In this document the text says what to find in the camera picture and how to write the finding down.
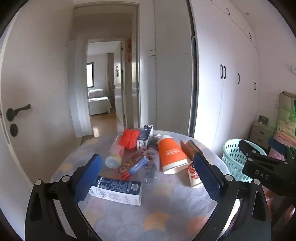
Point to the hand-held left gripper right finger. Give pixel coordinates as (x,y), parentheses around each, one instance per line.
(208,176)

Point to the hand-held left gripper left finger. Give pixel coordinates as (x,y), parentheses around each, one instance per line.
(87,178)

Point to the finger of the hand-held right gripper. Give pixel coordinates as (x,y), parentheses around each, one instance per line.
(247,147)
(276,144)

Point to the teal plastic basket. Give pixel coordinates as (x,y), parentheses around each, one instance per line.
(233,160)

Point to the pink yellow plastic bottle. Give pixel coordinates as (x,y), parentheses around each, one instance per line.
(114,155)

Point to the orange white tube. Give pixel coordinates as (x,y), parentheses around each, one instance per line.
(171,153)

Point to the clear plastic bottle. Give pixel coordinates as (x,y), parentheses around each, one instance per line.
(151,162)

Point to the folded pink blankets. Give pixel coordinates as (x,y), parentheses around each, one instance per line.
(286,136)

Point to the white red small bottle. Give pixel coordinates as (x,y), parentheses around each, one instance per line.
(194,177)

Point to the beige nightstand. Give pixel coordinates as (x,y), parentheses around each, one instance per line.
(261,134)

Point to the brown cardboard box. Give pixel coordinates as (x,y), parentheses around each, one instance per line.
(190,148)

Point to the white blue milk carton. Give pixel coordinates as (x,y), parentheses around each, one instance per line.
(120,190)

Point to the bed with pink blankets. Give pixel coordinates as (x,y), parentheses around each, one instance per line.
(286,106)

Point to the brown snack wrapper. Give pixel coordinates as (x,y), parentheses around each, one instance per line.
(131,161)

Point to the white wardrobe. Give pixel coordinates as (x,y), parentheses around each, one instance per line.
(226,104)

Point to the blue tube with red cap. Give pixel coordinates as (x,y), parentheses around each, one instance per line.
(138,165)

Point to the printed fleece blanket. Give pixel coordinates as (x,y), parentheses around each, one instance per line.
(161,208)

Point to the white dotted packet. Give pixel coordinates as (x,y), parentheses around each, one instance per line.
(160,136)

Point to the dark blue milk carton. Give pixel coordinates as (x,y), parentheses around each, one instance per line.
(145,134)

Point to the white bed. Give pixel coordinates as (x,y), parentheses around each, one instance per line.
(98,102)

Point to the black door lock knob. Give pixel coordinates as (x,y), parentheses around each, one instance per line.
(13,129)

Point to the white door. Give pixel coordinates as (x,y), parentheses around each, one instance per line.
(41,92)

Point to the dark framed window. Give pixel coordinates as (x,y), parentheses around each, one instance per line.
(89,75)

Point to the beige curtain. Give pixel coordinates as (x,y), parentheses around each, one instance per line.
(110,74)

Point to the red hanging door decoration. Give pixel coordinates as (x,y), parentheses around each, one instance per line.
(129,49)

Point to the dark picture frame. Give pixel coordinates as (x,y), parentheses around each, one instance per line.
(263,120)

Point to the white light switch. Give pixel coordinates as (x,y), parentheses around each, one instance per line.
(152,52)

